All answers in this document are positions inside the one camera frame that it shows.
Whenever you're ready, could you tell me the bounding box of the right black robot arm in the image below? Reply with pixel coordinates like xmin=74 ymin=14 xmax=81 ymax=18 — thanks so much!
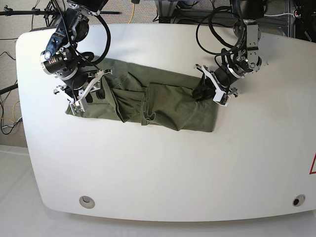
xmin=40 ymin=0 xmax=111 ymax=101

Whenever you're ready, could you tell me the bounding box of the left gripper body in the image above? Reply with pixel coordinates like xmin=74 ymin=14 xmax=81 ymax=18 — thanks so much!
xmin=214 ymin=50 xmax=262 ymax=86

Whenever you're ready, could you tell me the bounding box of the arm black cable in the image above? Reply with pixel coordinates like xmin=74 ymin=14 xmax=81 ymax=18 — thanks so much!
xmin=53 ymin=0 xmax=112 ymax=71
xmin=196 ymin=6 xmax=245 ymax=70

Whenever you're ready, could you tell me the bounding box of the table grommet hole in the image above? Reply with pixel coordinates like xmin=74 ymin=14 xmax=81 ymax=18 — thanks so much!
xmin=79 ymin=196 xmax=95 ymax=209
xmin=292 ymin=195 xmax=306 ymax=206

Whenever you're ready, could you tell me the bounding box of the olive green T-shirt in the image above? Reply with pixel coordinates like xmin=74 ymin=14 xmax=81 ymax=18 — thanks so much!
xmin=76 ymin=58 xmax=217 ymax=132

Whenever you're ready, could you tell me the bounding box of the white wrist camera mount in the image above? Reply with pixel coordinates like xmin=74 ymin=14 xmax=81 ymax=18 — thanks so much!
xmin=54 ymin=69 xmax=113 ymax=115
xmin=195 ymin=64 xmax=238 ymax=107

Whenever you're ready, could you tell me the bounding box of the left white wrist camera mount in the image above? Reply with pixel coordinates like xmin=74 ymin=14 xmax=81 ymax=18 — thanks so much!
xmin=195 ymin=64 xmax=238 ymax=107

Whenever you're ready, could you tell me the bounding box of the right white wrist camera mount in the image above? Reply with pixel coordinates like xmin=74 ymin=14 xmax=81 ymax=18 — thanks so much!
xmin=54 ymin=69 xmax=113 ymax=115

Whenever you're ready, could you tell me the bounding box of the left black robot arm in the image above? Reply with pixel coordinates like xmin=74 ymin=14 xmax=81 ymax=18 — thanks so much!
xmin=193 ymin=0 xmax=264 ymax=106

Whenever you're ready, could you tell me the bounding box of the left table grommet hole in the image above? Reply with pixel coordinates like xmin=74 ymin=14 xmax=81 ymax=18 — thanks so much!
xmin=79 ymin=196 xmax=95 ymax=209

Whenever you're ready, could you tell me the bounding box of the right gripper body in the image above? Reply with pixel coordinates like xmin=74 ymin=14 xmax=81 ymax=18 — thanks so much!
xmin=40 ymin=48 xmax=96 ymax=90

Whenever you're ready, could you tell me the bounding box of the black tripod stand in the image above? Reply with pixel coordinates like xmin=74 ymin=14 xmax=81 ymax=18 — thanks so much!
xmin=0 ymin=0 xmax=121 ymax=27

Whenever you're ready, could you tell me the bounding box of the black floor cables left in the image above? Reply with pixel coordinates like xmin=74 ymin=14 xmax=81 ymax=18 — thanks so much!
xmin=0 ymin=50 xmax=23 ymax=135

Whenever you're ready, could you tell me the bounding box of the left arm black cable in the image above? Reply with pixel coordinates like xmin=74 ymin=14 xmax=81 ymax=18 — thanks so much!
xmin=196 ymin=6 xmax=245 ymax=70

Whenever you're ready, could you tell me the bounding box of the right table grommet hole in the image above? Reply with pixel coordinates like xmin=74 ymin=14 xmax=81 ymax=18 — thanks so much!
xmin=292 ymin=195 xmax=306 ymax=206

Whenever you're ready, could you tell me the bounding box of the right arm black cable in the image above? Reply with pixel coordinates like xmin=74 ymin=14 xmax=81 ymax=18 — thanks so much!
xmin=53 ymin=0 xmax=112 ymax=71

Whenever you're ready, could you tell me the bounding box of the yellow cable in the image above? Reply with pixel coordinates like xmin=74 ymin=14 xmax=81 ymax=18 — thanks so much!
xmin=128 ymin=0 xmax=140 ymax=25

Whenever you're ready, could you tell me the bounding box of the grey metal frame base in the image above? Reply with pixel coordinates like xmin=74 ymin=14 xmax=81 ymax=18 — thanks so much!
xmin=153 ymin=0 xmax=231 ymax=25

